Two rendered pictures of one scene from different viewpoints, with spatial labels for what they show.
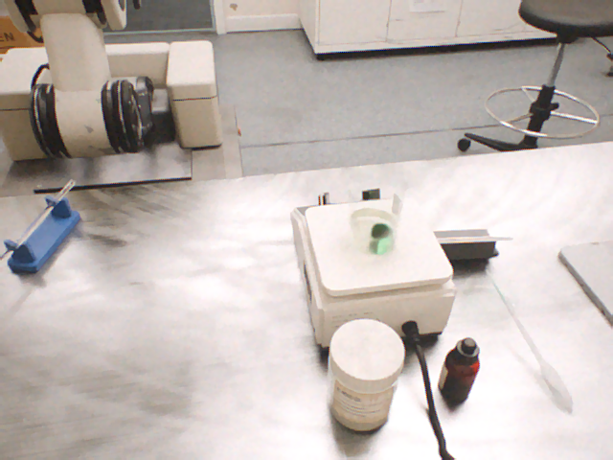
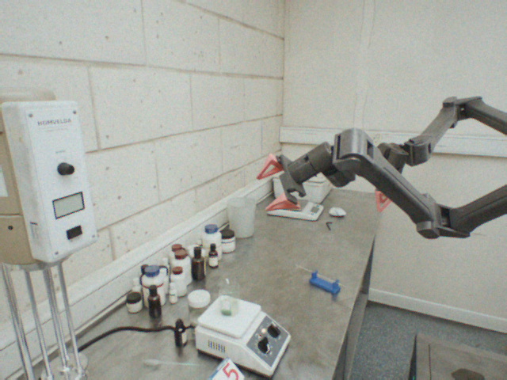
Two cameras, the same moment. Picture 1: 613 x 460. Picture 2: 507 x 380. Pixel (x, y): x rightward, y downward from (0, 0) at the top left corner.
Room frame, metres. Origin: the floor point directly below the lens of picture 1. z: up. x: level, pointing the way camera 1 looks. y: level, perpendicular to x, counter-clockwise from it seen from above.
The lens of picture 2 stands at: (0.81, -0.60, 1.37)
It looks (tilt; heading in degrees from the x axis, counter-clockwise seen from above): 17 degrees down; 125
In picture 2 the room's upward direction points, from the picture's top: straight up
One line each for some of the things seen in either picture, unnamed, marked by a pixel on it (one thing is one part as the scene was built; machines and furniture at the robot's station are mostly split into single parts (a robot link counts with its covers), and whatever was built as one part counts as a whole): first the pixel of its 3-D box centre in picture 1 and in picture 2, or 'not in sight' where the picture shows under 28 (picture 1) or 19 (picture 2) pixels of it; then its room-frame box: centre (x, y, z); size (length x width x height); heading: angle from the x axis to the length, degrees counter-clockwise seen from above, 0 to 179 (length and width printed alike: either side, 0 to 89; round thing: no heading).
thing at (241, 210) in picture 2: not in sight; (242, 216); (-0.03, 0.50, 0.82); 0.18 x 0.13 x 0.15; 115
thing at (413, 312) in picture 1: (363, 256); (239, 332); (0.38, -0.05, 0.79); 0.22 x 0.13 x 0.08; 10
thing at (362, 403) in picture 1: (363, 376); (199, 308); (0.24, -0.04, 0.79); 0.06 x 0.06 x 0.08
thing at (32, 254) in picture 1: (42, 230); (324, 280); (0.45, 0.32, 0.77); 0.10 x 0.03 x 0.04; 172
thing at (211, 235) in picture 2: not in sight; (211, 242); (0.02, 0.24, 0.81); 0.07 x 0.07 x 0.13
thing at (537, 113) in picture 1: (540, 110); not in sight; (1.71, -0.83, 0.28); 0.40 x 0.40 x 0.05
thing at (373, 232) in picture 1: (372, 213); (229, 298); (0.35, -0.05, 0.87); 0.06 x 0.05 x 0.08; 140
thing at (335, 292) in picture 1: (374, 241); (230, 314); (0.36, -0.06, 0.83); 0.12 x 0.12 x 0.01; 10
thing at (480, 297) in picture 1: (489, 296); (192, 371); (0.36, -0.19, 0.76); 0.06 x 0.06 x 0.02
